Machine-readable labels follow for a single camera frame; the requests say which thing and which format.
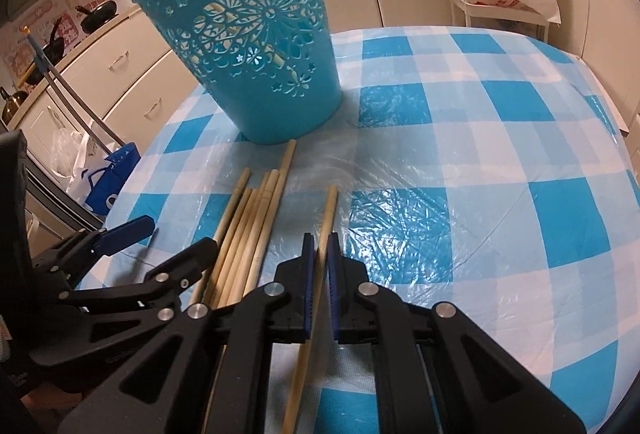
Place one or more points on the cream kitchen base cabinet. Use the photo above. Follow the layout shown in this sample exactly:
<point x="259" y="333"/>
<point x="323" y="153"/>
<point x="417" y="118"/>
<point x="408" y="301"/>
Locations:
<point x="125" y="63"/>

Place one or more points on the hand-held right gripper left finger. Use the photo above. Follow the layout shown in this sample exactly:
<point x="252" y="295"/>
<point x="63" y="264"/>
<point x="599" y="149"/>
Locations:
<point x="309" y="294"/>

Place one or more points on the red white plastic bag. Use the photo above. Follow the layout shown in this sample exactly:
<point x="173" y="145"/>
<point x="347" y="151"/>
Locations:
<point x="520" y="1"/>

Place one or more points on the blue perforated plastic basket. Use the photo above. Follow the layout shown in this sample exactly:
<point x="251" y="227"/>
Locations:
<point x="310" y="78"/>

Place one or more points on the wooden chopstick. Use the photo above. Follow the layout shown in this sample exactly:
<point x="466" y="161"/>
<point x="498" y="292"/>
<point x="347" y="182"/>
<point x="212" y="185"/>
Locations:
<point x="327" y="219"/>

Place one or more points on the blue white checked tablecloth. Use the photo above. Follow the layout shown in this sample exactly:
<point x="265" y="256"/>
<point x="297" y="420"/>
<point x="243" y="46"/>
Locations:
<point x="450" y="138"/>

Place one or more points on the blue shopping bag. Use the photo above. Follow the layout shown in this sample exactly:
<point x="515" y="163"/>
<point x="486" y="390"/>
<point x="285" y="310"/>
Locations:
<point x="112" y="184"/>

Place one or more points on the pile of wooden chopsticks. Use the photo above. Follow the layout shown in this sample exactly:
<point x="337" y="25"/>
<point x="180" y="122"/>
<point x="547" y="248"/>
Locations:
<point x="240" y="259"/>

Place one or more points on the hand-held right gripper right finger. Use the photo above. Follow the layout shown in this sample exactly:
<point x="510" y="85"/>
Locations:
<point x="334" y="294"/>

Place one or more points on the cream side cabinet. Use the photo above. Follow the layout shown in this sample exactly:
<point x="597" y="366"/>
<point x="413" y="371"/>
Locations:
<point x="590" y="13"/>

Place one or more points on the dark kettle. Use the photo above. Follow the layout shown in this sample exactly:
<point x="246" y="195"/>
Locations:
<point x="12" y="103"/>

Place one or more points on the black wok pan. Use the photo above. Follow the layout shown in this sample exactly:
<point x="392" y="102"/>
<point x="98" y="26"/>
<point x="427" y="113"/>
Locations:
<point x="42" y="63"/>

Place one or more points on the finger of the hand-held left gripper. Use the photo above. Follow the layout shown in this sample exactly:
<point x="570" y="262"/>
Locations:
<point x="127" y="229"/>
<point x="200" y="254"/>

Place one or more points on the black frying pan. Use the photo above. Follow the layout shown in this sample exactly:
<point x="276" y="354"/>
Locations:
<point x="97" y="16"/>

